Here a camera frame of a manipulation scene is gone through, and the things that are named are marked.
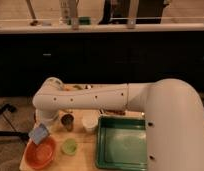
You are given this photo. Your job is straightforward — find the green box on counter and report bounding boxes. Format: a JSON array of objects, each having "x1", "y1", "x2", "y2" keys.
[{"x1": 79, "y1": 17, "x2": 91, "y2": 25}]

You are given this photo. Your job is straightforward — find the orange-red bowl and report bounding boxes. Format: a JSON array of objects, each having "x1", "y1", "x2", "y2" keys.
[{"x1": 25, "y1": 137, "x2": 56, "y2": 170}]

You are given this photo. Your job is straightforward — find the green plastic tray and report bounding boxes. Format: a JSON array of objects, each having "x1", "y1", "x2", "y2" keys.
[{"x1": 95, "y1": 117, "x2": 147, "y2": 171}]

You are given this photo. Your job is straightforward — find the small dark metal cup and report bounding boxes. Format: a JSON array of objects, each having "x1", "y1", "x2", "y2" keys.
[{"x1": 61, "y1": 114, "x2": 74, "y2": 131}]

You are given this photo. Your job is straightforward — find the bunch of red grapes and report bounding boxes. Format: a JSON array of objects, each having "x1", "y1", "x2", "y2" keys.
[{"x1": 105, "y1": 110, "x2": 125, "y2": 116}]

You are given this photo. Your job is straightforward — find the white cup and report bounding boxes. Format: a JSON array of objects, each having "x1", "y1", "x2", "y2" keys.
[{"x1": 82, "y1": 113, "x2": 98, "y2": 133}]

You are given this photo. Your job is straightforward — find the green chili pepper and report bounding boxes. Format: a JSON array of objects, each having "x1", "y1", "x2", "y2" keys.
[{"x1": 73, "y1": 85, "x2": 82, "y2": 90}]

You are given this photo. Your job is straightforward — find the blue sponge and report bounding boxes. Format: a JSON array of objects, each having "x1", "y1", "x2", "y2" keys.
[{"x1": 29, "y1": 124, "x2": 49, "y2": 145}]

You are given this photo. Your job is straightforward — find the small green cup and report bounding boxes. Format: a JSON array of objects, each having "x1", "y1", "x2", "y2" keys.
[{"x1": 61, "y1": 138, "x2": 77, "y2": 156}]

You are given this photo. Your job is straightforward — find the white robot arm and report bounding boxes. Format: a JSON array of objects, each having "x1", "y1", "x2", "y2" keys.
[{"x1": 33, "y1": 78, "x2": 204, "y2": 171}]

